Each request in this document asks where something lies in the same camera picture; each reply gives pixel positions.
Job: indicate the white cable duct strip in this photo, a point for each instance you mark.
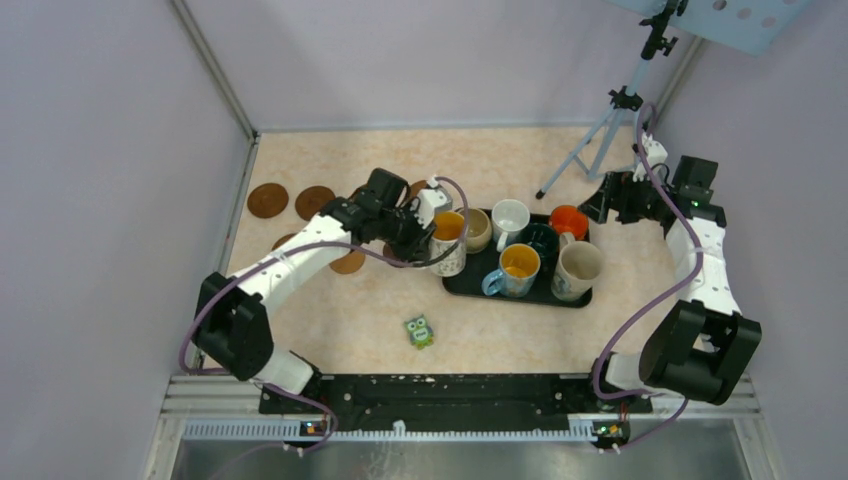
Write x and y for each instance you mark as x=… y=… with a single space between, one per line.
x=295 y=431

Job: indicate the white mug yellow inside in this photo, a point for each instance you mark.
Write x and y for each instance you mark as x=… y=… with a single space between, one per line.
x=449 y=227

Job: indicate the green owl figure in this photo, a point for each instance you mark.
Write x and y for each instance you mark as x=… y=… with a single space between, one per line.
x=420 y=333

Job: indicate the light blue perforated panel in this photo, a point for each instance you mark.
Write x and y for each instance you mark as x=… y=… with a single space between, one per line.
x=749 y=26

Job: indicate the plain white mug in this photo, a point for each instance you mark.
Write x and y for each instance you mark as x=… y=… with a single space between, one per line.
x=509 y=217

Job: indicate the blue camera tripod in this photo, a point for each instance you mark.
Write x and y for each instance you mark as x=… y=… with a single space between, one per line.
x=625 y=99

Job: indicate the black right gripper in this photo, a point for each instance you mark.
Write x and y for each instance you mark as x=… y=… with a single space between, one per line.
x=619 y=187

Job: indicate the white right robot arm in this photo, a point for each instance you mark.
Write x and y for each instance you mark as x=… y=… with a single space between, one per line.
x=704 y=343

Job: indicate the blue mug yellow inside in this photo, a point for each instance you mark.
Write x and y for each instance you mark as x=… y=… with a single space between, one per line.
x=518 y=266

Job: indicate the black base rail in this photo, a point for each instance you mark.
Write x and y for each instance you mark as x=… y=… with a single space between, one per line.
x=452 y=402

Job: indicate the dark green mug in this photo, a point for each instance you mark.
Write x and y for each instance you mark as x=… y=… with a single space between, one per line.
x=544 y=240

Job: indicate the light wooden coaster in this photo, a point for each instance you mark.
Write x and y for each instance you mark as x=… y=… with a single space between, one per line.
x=348 y=264

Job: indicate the black mug orange inside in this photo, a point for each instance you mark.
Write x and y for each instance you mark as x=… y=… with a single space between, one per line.
x=567 y=218

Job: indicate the black serving tray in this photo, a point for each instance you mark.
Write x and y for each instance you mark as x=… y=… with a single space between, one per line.
x=482 y=276

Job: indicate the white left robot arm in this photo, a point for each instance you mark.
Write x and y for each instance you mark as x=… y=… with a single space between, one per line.
x=232 y=321

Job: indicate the tall cream patterned mug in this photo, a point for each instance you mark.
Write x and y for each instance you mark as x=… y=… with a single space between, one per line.
x=578 y=267

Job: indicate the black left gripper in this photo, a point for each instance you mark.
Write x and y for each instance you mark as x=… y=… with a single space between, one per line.
x=416 y=248

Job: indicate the beige round mug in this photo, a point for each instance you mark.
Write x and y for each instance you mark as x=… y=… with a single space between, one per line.
x=479 y=231

